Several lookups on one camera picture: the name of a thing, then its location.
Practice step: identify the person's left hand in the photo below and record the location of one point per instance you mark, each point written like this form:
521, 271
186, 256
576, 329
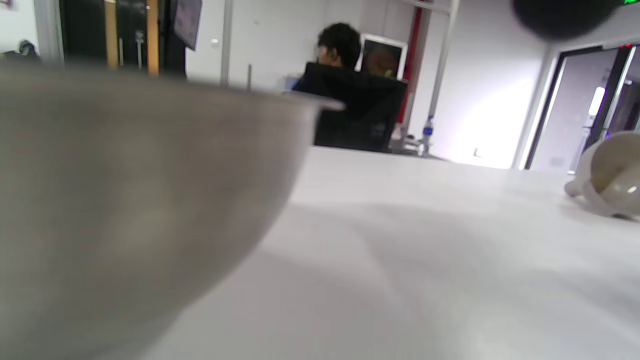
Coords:
560, 17

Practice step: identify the white plastic funnel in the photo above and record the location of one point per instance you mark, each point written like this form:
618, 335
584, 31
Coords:
607, 175

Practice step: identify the stainless steel bowl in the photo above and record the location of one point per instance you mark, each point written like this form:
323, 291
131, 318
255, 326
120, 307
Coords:
125, 210

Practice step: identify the dark framed glass door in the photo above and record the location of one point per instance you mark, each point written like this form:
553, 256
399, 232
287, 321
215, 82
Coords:
575, 110

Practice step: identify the red pipe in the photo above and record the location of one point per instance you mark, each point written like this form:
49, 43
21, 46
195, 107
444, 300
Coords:
412, 60

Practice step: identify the clear water bottle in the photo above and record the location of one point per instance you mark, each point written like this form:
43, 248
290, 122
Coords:
428, 137

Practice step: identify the white framed monitor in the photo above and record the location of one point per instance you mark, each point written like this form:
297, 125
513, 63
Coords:
382, 57

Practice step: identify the dark wall screen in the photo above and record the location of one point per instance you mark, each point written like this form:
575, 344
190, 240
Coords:
187, 20

